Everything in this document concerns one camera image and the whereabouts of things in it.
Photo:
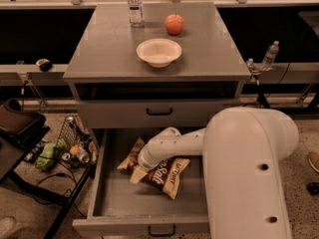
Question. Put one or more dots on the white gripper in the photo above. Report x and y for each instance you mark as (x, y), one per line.
(145, 160)

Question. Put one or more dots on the brown chip bag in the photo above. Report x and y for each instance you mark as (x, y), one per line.
(165, 177)

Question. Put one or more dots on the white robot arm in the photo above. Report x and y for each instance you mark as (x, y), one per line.
(240, 149)

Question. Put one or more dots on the open grey middle drawer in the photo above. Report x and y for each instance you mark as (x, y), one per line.
(120, 208)

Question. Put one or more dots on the closed grey upper drawer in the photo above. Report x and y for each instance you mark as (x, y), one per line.
(124, 114)

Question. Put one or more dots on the green bag on floor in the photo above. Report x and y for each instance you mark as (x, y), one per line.
(47, 158)

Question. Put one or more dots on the grey drawer cabinet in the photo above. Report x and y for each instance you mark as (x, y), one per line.
(106, 67)

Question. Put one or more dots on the clear water bottle on counter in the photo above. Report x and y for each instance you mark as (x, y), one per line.
(136, 16)

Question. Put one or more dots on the white bowl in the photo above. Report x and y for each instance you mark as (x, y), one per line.
(159, 52)

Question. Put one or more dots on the brown box on table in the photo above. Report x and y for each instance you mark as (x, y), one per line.
(17, 126)

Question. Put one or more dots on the white shoe bottom left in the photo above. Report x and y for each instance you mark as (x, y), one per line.
(7, 227)

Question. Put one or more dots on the black stand leg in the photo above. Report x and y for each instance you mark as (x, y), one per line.
(261, 98)

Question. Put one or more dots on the black yellow tape measure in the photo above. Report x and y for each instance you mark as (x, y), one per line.
(44, 65)

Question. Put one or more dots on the red apple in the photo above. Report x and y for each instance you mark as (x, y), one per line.
(174, 24)

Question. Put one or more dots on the metal clamp on ledge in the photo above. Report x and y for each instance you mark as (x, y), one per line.
(254, 73)

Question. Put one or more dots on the black object on floor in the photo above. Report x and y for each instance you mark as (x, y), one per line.
(313, 188)

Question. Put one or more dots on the tan shoe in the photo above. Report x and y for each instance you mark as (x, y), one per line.
(313, 159)

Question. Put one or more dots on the small water bottle on ledge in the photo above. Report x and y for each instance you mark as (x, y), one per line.
(270, 56)

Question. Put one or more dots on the wire basket with cans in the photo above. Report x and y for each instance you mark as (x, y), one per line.
(74, 145)

